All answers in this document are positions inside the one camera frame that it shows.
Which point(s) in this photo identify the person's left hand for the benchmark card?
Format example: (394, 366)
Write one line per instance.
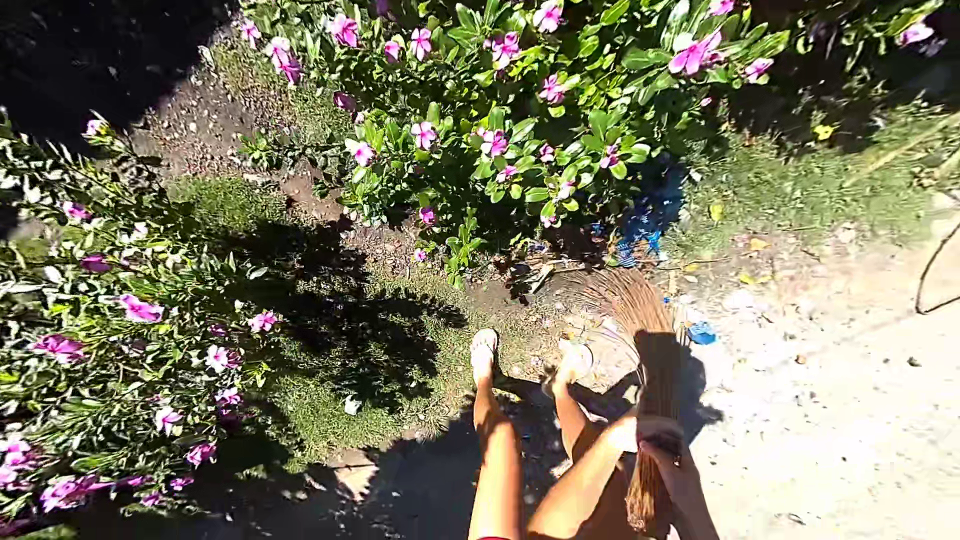
(626, 433)

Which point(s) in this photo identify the person's right hand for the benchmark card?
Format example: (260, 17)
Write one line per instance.
(677, 471)

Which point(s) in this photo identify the person's right thumb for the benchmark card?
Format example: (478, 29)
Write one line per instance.
(652, 451)

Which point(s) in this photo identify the person's left fingers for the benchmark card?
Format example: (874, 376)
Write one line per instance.
(661, 430)

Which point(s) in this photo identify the brown straw broom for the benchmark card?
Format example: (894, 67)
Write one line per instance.
(660, 367)

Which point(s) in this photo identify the person's right forearm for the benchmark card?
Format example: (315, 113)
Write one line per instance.
(694, 519)

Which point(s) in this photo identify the small blue plastic scrap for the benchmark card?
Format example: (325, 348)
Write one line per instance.
(702, 333)

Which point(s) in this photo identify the person's legs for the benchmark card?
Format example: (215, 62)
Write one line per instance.
(497, 472)

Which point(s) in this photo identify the crumpled blue plastic bag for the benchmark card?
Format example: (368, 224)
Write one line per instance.
(639, 238)

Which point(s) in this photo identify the orange-yellow leaf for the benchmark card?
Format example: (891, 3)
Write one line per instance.
(758, 244)

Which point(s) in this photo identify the yellow leaf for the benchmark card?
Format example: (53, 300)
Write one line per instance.
(823, 132)
(717, 212)

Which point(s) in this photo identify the pale dry branch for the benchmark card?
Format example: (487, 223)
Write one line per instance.
(900, 149)

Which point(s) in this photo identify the leafy bush with pink flowers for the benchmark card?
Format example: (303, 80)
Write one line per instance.
(465, 112)

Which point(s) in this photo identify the sparse bush with magenta flowers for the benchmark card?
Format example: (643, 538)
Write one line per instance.
(112, 330)

